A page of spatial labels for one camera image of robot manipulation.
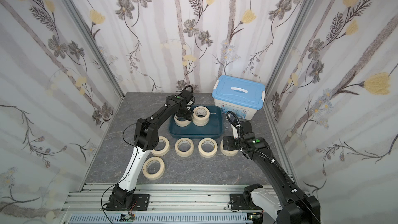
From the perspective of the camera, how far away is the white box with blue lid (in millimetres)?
972

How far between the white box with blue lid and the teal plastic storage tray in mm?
46

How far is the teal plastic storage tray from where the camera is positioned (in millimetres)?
985
